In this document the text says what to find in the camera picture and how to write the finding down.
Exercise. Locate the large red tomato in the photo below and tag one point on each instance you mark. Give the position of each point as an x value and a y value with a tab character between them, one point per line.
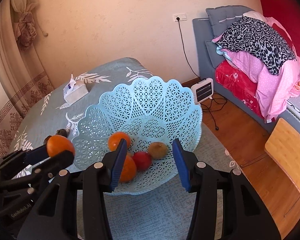
142	160

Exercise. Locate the small mandarin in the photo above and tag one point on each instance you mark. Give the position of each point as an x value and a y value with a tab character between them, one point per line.
60	145

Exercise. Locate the white electric heater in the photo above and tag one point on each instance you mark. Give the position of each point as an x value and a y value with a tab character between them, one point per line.
202	90

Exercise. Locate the white wall outlet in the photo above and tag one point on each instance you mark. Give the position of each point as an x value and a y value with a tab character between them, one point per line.
180	17

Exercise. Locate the round brown fruit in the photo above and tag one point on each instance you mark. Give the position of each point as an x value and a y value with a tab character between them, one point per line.
158	150

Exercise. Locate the beige patterned curtain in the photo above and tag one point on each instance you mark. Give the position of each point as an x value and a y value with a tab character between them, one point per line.
15	80

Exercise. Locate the dark wrinkled fruit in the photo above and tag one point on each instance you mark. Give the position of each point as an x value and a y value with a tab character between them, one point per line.
61	131

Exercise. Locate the plain grey cushion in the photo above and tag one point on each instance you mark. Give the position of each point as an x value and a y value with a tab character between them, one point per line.
211	53

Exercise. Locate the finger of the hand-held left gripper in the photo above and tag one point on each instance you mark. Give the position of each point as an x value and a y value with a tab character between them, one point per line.
37	153
62	158

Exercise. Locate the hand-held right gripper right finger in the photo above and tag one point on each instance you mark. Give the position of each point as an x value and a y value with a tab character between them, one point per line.
181	165

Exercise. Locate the red floral blanket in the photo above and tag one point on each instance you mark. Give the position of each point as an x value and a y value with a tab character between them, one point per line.
235	85

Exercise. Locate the large orange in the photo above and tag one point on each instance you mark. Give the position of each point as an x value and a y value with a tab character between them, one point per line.
116	140
128	168

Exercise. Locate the wooden stool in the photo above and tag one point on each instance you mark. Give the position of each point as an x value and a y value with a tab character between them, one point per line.
287	150

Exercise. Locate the grey patterned mat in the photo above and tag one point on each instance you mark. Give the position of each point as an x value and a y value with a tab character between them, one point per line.
297	107

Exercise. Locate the grey sofa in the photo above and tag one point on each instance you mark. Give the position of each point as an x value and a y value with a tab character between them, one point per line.
202	52

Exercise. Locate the pile of clothes and blankets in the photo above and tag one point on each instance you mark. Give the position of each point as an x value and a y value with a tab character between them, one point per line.
272	80

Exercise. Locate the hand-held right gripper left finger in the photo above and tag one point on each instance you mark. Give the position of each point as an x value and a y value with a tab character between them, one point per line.
118	165

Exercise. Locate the white and blue tissue box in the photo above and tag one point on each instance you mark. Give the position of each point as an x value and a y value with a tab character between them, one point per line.
75	92

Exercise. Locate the leopard print blanket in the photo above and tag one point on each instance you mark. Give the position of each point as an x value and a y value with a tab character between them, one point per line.
260	40

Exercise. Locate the light blue plastic lattice basket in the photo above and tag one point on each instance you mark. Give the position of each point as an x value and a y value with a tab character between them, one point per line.
150	110

